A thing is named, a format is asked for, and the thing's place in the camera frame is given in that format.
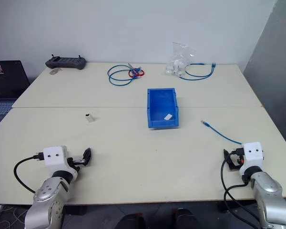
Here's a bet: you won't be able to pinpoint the dark rounded shape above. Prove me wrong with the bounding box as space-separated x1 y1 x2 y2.
171 208 201 229

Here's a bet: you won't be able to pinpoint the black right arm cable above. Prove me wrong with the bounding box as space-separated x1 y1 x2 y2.
220 159 262 229

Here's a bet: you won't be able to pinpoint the white floor cables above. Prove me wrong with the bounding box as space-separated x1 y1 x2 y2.
0 203 29 229

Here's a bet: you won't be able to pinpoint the blue plastic bin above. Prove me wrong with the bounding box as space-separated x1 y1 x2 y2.
146 87 181 130

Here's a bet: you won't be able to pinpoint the dark laptop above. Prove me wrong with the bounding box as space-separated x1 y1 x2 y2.
0 60 31 134

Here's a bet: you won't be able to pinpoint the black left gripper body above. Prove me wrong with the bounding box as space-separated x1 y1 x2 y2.
66 154 87 173

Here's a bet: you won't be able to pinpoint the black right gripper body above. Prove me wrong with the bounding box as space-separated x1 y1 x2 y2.
228 147 245 170

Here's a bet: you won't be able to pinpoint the clear bag of white connectors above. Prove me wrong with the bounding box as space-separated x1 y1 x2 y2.
164 42 197 77

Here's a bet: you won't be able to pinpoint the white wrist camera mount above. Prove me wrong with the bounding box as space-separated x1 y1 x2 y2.
239 141 265 177
42 146 78 177

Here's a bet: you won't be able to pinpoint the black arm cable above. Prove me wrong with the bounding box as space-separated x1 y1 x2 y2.
220 159 262 229
13 154 45 194

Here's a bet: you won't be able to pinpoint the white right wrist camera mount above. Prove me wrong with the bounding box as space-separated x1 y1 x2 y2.
239 141 265 177

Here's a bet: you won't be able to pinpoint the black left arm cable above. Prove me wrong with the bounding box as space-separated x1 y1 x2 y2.
13 154 45 194

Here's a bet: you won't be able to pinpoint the short blue Ethernet cable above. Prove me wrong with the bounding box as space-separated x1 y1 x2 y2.
200 120 244 146

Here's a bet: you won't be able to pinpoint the red handled scissors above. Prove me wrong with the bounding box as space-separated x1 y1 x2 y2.
127 62 146 79

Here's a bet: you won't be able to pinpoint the black remote controller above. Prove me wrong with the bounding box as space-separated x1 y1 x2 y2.
45 54 87 71

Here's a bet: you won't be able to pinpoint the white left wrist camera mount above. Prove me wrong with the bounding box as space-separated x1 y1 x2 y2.
42 146 78 177

